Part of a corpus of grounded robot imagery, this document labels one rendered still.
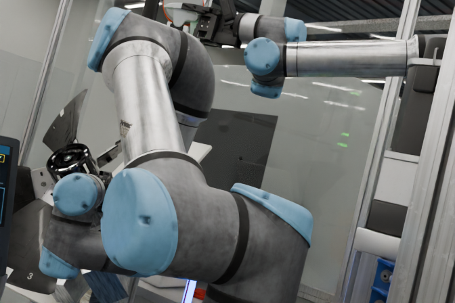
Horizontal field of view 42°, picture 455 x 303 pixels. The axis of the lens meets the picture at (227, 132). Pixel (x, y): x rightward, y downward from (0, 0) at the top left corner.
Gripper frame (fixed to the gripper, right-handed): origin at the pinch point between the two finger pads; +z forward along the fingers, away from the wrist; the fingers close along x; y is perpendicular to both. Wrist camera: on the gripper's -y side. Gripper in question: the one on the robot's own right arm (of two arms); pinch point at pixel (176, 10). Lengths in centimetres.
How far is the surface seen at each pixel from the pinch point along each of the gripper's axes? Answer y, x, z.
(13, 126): 44, 392, 421
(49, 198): 55, -8, 17
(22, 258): 68, -18, 11
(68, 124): 35.1, 11.3, 32.9
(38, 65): -32, 400, 418
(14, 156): 43, -64, -22
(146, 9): 1.3, -1.9, 7.8
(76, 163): 44.7, -5.3, 13.6
